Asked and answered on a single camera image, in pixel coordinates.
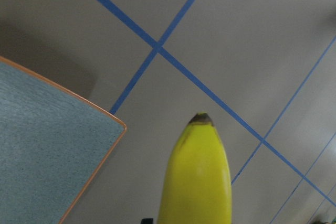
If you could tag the grey square plate orange rim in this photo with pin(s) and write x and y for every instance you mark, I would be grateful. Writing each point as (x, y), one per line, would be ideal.
(53, 143)

